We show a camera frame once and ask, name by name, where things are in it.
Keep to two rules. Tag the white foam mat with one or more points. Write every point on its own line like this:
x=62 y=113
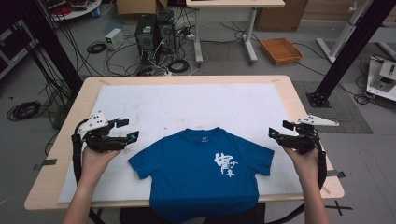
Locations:
x=186 y=102

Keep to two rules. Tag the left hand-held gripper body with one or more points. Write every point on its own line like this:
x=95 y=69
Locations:
x=99 y=141

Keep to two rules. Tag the person's right hand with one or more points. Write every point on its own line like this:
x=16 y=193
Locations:
x=306 y=168

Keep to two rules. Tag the person's left hand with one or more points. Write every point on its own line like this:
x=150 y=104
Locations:
x=96 y=165

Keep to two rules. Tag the white desk with metal legs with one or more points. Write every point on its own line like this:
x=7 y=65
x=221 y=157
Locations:
x=233 y=3

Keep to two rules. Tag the white metal stand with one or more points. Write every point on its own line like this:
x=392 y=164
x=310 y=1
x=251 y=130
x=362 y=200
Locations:
x=342 y=32

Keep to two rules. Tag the black metal frame post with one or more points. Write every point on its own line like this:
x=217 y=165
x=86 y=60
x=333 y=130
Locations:
x=351 y=46
x=53 y=46

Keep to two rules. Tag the dark equipment rack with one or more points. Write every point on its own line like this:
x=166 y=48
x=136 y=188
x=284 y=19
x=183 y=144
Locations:
x=12 y=46

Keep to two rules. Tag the orange tray on floor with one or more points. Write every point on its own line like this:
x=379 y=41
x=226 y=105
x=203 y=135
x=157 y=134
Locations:
x=280 y=51

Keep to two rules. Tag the black computer tower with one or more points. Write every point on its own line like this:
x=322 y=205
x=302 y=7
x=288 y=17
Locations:
x=145 y=37
x=166 y=31

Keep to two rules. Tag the grey floor mat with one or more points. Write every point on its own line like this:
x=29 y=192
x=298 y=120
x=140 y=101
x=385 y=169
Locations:
x=342 y=112

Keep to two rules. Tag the blue t-shirt with white print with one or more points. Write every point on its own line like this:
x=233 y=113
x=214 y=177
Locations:
x=186 y=174

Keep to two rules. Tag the light wooden table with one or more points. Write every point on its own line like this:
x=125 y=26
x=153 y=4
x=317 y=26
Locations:
x=186 y=78

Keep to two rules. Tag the black tape piece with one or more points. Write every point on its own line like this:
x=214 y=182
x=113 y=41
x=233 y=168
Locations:
x=336 y=174
x=46 y=162

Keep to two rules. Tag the person's dark trousers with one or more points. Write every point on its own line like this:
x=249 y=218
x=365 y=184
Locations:
x=134 y=216

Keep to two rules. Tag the brown cardboard box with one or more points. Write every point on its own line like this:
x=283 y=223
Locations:
x=137 y=6
x=280 y=15

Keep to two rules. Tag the round white table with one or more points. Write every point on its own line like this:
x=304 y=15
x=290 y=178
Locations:
x=74 y=9

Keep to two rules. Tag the white power supply box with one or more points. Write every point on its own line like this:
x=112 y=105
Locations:
x=113 y=39

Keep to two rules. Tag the white device on board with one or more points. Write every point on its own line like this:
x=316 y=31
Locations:
x=384 y=77

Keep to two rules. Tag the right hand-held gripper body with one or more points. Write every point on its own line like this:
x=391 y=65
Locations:
x=299 y=141

